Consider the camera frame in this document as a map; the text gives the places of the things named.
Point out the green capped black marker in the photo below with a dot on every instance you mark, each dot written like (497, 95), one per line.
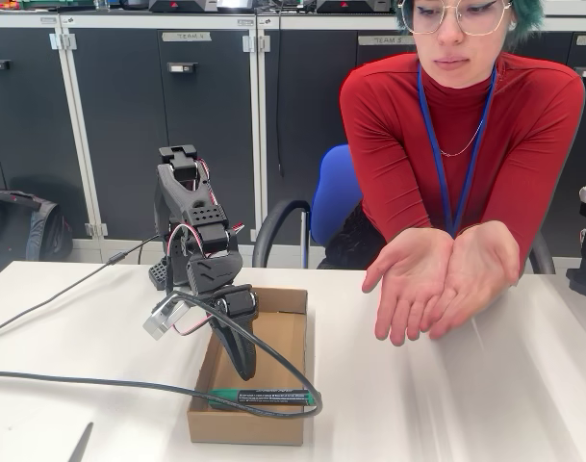
(273, 397)

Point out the brown cardboard box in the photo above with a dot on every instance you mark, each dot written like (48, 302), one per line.
(273, 337)

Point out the person's right hand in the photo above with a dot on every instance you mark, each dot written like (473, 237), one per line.
(408, 279)

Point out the grey cabinet with dark doors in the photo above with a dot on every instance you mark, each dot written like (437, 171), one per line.
(297, 96)
(119, 120)

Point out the tape label team 5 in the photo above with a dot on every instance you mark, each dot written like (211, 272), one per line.
(384, 41)

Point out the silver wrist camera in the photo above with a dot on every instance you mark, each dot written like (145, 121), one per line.
(165, 317)

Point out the gold rimmed glasses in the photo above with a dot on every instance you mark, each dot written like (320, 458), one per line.
(480, 19)

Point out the blue chair with black armrests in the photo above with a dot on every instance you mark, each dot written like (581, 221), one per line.
(331, 192)

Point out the left forearm in red sleeve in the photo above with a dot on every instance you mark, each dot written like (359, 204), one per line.
(523, 212)

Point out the green crate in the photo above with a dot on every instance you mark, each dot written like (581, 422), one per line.
(47, 4)

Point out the black grey backpack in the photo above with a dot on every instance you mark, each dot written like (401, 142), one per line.
(28, 226)

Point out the tape label team 4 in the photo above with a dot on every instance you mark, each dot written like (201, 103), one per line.
(186, 36)

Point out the black machine with red logo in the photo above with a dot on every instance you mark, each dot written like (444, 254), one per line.
(177, 6)
(350, 6)

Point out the person in red top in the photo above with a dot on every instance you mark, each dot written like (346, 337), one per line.
(393, 120)

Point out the white paper sheet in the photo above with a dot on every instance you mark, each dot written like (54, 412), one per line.
(83, 440)

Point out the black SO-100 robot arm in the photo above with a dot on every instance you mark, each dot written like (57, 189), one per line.
(196, 212)

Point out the person's left hand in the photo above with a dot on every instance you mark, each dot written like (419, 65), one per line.
(485, 264)

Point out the right forearm in red sleeve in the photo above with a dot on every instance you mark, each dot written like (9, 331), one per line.
(408, 212)

